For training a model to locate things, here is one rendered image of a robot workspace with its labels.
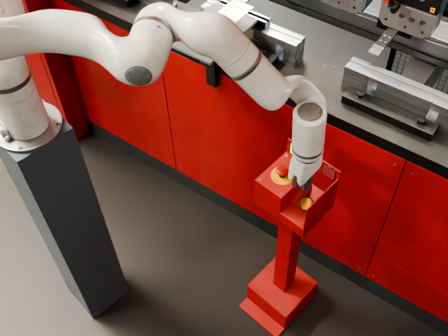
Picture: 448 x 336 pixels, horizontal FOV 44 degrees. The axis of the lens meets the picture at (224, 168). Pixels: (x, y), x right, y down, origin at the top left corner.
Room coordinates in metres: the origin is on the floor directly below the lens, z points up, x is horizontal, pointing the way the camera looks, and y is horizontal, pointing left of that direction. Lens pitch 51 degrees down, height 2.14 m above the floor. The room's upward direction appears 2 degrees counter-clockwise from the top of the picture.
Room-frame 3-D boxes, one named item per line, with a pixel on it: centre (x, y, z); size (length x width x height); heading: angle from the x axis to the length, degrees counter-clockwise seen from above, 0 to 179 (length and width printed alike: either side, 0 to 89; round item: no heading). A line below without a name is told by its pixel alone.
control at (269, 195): (1.03, -0.22, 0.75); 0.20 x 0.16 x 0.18; 45
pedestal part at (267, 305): (1.01, -0.20, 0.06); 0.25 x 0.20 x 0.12; 135
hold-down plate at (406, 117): (1.20, -0.51, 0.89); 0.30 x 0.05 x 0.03; 53
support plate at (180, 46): (1.50, 0.02, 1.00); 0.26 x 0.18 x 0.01; 143
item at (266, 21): (1.60, -0.08, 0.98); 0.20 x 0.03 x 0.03; 53
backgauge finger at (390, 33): (1.45, -0.55, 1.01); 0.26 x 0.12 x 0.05; 143
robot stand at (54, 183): (1.09, 0.54, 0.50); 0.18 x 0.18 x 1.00; 41
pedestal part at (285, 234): (1.03, -0.22, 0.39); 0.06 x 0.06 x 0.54; 45
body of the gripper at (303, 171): (0.97, -0.23, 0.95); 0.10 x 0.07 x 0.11; 135
